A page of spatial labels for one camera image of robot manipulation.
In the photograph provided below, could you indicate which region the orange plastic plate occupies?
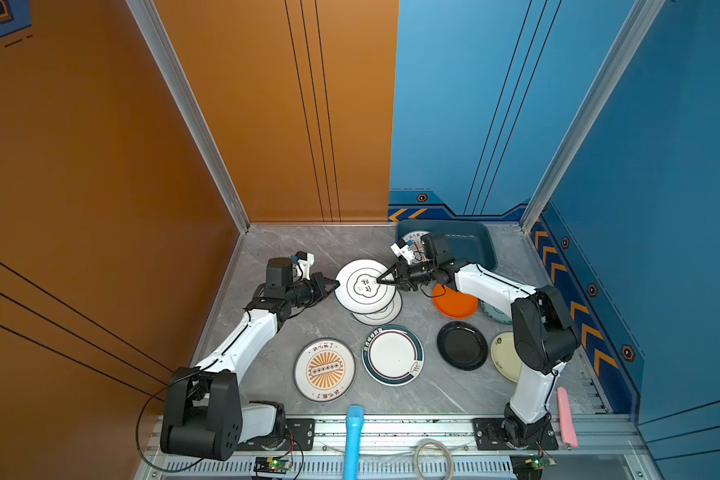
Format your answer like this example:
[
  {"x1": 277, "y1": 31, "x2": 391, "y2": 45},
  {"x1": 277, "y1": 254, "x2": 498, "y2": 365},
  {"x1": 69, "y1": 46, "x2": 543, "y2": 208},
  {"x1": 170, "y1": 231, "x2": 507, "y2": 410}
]
[{"x1": 431, "y1": 284, "x2": 479, "y2": 320}]

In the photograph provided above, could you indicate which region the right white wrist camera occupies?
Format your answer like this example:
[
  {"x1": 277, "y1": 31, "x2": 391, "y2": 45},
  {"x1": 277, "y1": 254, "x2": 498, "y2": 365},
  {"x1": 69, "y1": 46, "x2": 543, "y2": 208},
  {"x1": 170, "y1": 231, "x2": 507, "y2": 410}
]
[{"x1": 391, "y1": 239, "x2": 421, "y2": 264}]

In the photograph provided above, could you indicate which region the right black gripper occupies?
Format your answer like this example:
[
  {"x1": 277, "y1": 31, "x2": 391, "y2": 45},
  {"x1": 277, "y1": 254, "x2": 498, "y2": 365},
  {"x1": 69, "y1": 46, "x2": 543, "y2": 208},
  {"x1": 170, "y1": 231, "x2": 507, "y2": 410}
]
[{"x1": 376, "y1": 260, "x2": 438, "y2": 292}]

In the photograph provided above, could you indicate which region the cream yellow plate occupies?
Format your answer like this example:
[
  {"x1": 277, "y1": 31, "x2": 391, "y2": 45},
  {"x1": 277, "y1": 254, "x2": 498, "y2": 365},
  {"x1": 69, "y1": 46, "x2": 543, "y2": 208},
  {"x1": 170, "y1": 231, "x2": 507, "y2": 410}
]
[{"x1": 490, "y1": 332, "x2": 522, "y2": 383}]

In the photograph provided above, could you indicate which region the black plate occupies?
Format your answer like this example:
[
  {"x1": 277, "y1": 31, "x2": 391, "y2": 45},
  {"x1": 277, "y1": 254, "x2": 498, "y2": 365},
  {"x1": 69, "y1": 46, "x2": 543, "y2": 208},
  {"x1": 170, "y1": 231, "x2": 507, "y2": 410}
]
[{"x1": 437, "y1": 321, "x2": 489, "y2": 371}]

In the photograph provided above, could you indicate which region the teal patterned small plate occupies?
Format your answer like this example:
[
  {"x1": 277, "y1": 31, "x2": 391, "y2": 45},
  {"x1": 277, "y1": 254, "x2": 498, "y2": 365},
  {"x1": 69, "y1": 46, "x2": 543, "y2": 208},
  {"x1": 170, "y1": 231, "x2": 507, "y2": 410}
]
[{"x1": 479, "y1": 300, "x2": 512, "y2": 325}]

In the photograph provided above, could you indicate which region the aluminium frame rail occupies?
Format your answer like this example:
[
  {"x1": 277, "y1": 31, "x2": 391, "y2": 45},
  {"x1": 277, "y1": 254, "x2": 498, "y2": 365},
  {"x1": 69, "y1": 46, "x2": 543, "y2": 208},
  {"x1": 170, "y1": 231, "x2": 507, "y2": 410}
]
[{"x1": 134, "y1": 414, "x2": 662, "y2": 479}]

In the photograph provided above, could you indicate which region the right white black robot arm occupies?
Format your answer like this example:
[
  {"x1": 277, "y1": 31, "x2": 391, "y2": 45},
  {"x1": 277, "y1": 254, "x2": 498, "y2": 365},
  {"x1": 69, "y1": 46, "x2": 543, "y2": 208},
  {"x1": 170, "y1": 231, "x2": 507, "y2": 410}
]
[{"x1": 377, "y1": 233, "x2": 581, "y2": 450}]

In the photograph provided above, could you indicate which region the large orange sunburst plate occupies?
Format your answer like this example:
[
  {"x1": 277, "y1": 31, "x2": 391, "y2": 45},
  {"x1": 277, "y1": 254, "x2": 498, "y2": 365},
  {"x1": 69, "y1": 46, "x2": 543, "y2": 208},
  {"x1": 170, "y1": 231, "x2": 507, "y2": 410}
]
[{"x1": 293, "y1": 338, "x2": 356, "y2": 403}]

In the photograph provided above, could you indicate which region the teal plastic bin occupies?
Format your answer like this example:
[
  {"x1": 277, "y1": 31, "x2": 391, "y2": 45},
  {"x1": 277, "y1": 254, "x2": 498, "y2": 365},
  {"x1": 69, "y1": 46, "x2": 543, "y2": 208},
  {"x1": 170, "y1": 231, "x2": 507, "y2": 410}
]
[{"x1": 396, "y1": 219, "x2": 497, "y2": 270}]

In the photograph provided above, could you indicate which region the coiled grey cable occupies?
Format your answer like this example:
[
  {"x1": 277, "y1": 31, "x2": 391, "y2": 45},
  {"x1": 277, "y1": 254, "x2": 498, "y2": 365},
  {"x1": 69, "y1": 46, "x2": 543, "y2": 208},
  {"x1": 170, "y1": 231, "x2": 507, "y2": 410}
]
[{"x1": 412, "y1": 438, "x2": 455, "y2": 480}]

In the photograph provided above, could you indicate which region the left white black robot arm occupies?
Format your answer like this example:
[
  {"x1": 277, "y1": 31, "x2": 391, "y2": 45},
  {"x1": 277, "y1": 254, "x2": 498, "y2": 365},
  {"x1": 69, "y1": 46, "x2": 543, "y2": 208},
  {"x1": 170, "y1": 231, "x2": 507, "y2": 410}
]
[{"x1": 160, "y1": 251, "x2": 340, "y2": 461}]

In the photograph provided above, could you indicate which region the light blue handle tool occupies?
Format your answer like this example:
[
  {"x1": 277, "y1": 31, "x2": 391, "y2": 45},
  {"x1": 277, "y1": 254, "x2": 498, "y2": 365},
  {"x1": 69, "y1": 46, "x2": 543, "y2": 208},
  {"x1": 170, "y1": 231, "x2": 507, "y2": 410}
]
[{"x1": 342, "y1": 405, "x2": 364, "y2": 480}]

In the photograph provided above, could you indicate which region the white plate dark green rim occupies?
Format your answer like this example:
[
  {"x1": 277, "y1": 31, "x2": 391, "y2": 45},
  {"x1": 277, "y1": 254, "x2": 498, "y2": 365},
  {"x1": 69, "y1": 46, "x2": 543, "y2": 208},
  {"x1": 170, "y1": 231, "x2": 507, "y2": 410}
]
[{"x1": 361, "y1": 324, "x2": 424, "y2": 387}]

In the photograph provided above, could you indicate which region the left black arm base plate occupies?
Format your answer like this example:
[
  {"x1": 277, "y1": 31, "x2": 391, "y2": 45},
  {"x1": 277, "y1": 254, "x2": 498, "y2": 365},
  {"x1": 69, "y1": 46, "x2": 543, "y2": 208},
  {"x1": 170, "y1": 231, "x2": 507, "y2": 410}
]
[{"x1": 237, "y1": 417, "x2": 315, "y2": 452}]

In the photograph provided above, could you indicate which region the left green circuit board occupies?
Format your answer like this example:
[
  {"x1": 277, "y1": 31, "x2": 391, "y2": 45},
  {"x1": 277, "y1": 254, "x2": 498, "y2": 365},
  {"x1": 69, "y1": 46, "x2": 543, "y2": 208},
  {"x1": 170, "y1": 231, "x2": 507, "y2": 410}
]
[{"x1": 251, "y1": 456, "x2": 295, "y2": 479}]

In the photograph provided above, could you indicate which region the green circuit board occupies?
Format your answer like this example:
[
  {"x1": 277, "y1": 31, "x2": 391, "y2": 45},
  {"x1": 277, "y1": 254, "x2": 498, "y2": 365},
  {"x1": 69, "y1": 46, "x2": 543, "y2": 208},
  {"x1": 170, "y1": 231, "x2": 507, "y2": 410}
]
[
  {"x1": 510, "y1": 455, "x2": 557, "y2": 480},
  {"x1": 251, "y1": 456, "x2": 295, "y2": 479}
]

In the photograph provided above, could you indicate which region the white flower plate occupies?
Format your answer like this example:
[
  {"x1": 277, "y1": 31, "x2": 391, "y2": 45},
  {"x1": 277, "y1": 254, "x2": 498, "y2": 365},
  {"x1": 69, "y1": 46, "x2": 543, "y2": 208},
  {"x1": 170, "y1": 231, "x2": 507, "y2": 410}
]
[
  {"x1": 335, "y1": 259, "x2": 396, "y2": 314},
  {"x1": 352, "y1": 292, "x2": 403, "y2": 326}
]

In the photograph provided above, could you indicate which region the right green circuit board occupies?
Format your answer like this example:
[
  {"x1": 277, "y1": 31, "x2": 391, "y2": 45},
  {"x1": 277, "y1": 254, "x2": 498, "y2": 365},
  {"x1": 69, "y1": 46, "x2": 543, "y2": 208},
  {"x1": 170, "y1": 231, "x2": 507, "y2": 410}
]
[{"x1": 510, "y1": 455, "x2": 557, "y2": 480}]

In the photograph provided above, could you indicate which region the pink handle tool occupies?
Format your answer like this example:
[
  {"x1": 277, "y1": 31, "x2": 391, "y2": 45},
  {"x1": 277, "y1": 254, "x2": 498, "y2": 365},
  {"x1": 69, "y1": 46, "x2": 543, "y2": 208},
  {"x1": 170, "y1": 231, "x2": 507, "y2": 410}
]
[{"x1": 556, "y1": 387, "x2": 579, "y2": 450}]

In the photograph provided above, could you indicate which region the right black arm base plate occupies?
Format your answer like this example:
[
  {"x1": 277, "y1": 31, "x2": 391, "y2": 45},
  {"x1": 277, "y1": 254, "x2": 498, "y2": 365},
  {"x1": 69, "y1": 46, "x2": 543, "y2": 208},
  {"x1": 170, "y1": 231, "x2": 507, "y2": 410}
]
[{"x1": 472, "y1": 415, "x2": 559, "y2": 451}]

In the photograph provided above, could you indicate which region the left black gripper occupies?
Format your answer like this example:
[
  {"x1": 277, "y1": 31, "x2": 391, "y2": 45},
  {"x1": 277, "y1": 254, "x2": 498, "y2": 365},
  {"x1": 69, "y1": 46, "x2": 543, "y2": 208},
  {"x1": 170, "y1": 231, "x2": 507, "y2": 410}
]
[{"x1": 285, "y1": 274, "x2": 340, "y2": 310}]

